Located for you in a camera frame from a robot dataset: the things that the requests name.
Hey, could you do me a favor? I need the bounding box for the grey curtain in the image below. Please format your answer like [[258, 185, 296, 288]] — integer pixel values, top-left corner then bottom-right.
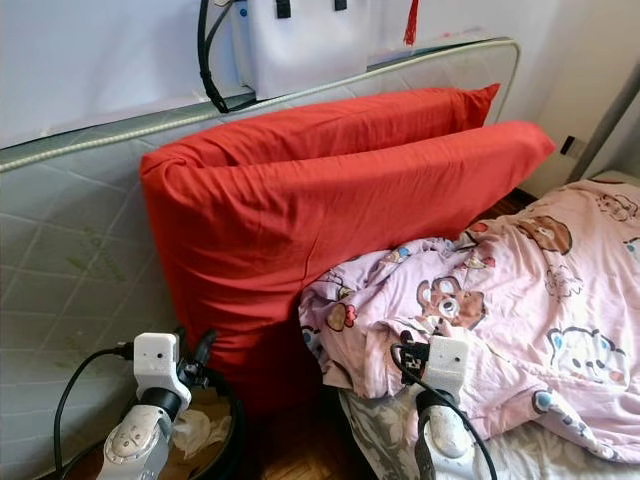
[[585, 60, 640, 186]]

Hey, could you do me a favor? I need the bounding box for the white tote bag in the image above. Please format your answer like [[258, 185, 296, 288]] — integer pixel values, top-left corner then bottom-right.
[[230, 0, 386, 101]]

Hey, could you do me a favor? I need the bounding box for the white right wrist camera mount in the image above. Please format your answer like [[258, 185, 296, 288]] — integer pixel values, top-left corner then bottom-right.
[[420, 335, 471, 401]]

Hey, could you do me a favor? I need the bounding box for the red tassel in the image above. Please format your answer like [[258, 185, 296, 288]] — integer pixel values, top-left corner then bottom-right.
[[403, 0, 421, 47]]

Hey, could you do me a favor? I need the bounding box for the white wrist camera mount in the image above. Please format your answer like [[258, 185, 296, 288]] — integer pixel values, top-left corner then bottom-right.
[[133, 332, 181, 391], [420, 335, 471, 401]]

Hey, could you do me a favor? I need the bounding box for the white crumpled paper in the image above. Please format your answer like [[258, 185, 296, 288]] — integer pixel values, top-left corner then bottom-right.
[[168, 405, 221, 471]]

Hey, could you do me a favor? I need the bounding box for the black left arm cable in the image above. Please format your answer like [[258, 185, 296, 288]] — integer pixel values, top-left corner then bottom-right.
[[53, 343, 139, 480]]

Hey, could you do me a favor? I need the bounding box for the pink cartoon print blanket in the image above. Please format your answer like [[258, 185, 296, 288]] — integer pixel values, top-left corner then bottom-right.
[[298, 178, 640, 463]]

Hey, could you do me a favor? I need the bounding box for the red covered foam cushion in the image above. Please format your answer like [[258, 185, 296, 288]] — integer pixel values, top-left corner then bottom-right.
[[140, 120, 557, 413], [140, 83, 501, 181]]

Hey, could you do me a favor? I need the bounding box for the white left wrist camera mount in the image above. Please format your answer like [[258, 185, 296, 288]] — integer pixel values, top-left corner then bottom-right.
[[133, 332, 181, 391]]

